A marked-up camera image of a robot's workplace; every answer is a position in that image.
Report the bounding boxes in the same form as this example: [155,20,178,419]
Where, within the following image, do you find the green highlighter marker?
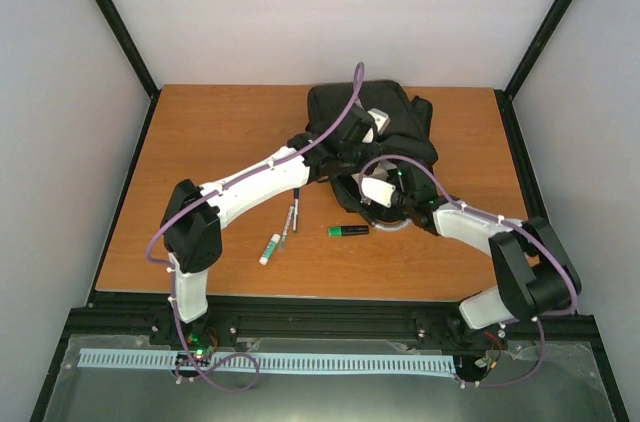
[327,225,369,237]

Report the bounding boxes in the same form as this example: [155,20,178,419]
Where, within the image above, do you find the black student backpack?
[307,80,438,230]

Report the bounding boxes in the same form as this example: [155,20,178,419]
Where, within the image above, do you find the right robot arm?
[394,157,582,330]

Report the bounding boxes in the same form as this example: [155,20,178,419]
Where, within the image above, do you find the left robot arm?
[152,106,390,323]

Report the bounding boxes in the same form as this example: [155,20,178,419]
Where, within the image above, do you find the clear pen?
[279,205,294,250]

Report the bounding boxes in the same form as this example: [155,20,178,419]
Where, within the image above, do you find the white glue stick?
[259,233,281,265]

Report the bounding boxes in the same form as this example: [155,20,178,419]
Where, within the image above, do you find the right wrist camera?
[360,176,396,208]

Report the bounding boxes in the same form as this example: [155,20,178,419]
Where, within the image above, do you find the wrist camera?
[363,109,390,143]
[360,176,396,208]

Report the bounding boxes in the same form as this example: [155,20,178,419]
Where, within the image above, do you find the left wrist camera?
[363,109,390,143]

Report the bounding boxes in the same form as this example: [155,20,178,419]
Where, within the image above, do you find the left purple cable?
[145,61,366,392]

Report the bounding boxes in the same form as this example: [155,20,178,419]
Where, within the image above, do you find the purple cable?
[145,61,366,392]
[358,154,581,390]

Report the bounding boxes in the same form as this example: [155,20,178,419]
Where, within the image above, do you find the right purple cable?
[358,154,581,390]

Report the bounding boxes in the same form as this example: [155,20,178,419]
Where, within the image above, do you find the light blue cable duct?
[77,348,456,378]

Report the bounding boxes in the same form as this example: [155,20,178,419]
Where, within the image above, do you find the right black frame post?
[503,0,609,98]

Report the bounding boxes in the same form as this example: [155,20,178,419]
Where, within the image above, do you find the black frame post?
[503,0,609,98]
[94,0,160,104]

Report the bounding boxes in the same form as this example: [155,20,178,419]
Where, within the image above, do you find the black mounting rail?
[63,292,600,353]

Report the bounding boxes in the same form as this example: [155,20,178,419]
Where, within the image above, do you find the left black frame post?
[94,0,160,104]

